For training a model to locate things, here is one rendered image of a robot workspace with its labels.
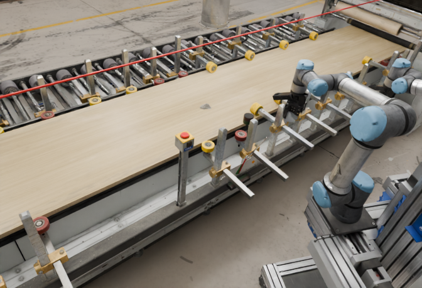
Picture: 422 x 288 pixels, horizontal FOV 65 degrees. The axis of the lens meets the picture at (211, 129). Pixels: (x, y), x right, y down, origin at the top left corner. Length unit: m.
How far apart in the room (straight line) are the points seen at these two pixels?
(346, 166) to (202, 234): 1.60
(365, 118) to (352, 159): 0.19
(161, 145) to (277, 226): 1.30
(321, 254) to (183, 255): 1.24
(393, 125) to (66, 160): 1.61
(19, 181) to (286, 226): 1.98
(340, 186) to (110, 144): 1.31
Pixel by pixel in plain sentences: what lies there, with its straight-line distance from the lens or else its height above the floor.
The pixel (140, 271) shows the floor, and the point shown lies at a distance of 2.57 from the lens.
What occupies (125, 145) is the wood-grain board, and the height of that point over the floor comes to 0.90.
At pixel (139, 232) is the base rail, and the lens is 1.89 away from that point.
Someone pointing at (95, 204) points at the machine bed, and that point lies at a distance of 1.92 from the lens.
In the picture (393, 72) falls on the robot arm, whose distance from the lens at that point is 2.02.
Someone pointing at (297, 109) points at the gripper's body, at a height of 1.36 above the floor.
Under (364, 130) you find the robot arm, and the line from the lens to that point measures 1.23.
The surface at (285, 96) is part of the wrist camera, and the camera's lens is 1.69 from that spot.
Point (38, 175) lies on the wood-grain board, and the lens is 1.98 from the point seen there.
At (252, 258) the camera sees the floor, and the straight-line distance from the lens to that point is 2.67.
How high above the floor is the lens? 2.27
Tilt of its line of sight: 39 degrees down
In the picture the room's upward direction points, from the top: 7 degrees clockwise
